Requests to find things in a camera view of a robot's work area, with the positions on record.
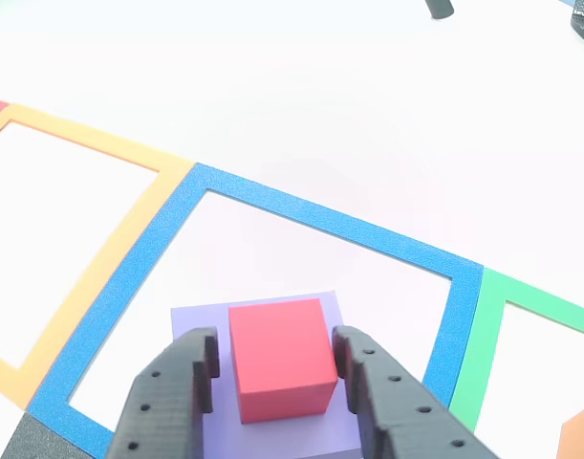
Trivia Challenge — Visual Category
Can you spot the purple cube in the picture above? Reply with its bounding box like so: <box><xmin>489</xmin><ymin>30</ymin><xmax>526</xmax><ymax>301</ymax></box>
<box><xmin>170</xmin><ymin>291</ymin><xmax>365</xmax><ymax>459</ymax></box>

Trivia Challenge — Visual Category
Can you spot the small red cube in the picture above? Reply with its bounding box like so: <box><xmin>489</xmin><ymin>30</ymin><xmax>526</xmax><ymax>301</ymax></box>
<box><xmin>227</xmin><ymin>298</ymin><xmax>340</xmax><ymax>426</ymax></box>

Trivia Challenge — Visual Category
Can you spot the orange cube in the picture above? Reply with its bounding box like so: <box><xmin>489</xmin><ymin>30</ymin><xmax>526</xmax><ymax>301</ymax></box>
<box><xmin>556</xmin><ymin>401</ymin><xmax>584</xmax><ymax>459</ymax></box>

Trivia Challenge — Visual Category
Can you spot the black cylindrical stand leg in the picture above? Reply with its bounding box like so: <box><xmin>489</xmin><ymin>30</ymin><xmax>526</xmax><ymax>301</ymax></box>
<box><xmin>423</xmin><ymin>0</ymin><xmax>456</xmax><ymax>21</ymax></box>

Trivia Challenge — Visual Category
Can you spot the green square frame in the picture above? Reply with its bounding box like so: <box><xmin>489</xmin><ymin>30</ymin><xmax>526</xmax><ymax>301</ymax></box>
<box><xmin>448</xmin><ymin>266</ymin><xmax>584</xmax><ymax>434</ymax></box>

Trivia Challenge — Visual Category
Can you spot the black square frame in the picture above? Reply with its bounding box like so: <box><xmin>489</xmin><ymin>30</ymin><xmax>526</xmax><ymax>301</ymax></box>
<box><xmin>0</xmin><ymin>411</ymin><xmax>85</xmax><ymax>459</ymax></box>

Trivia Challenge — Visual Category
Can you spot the orange square frame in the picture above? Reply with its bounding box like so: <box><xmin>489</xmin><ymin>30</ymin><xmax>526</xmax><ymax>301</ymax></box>
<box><xmin>0</xmin><ymin>102</ymin><xmax>196</xmax><ymax>412</ymax></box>

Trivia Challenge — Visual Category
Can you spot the blue square frame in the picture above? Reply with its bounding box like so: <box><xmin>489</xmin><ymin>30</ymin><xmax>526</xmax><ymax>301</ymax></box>
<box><xmin>26</xmin><ymin>162</ymin><xmax>486</xmax><ymax>459</ymax></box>

